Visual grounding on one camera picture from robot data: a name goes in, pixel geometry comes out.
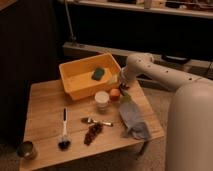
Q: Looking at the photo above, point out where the small orange apple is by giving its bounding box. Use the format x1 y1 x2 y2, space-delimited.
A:
109 88 121 101

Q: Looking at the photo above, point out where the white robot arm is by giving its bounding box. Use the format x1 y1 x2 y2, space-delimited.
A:
119 53 213 171

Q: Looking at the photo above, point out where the white plastic cup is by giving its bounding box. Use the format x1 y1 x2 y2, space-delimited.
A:
94 91 109 111

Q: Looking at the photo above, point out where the metal cup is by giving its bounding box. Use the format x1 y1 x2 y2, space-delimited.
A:
17 141 37 160

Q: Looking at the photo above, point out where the teal sponge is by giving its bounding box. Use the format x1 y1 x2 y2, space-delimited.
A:
92 68 105 81

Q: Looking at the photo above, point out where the green bottle top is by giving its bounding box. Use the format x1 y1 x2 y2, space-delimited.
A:
121 89 132 103

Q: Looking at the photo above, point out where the yellow plastic bin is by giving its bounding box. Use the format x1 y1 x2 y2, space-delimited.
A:
59 53 121 100

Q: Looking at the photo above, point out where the metal spoon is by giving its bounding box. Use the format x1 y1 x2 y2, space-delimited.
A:
81 117 113 127

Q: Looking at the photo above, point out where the grey blue cloth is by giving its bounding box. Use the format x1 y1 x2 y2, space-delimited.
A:
119 101 151 141

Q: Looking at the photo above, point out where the bunch of dark grapes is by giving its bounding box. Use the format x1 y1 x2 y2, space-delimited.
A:
84 123 103 145

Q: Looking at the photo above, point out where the wooden table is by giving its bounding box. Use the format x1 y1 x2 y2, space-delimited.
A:
19 68 165 171

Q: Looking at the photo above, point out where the metal shelf rail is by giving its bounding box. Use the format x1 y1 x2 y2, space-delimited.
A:
62 42 213 75

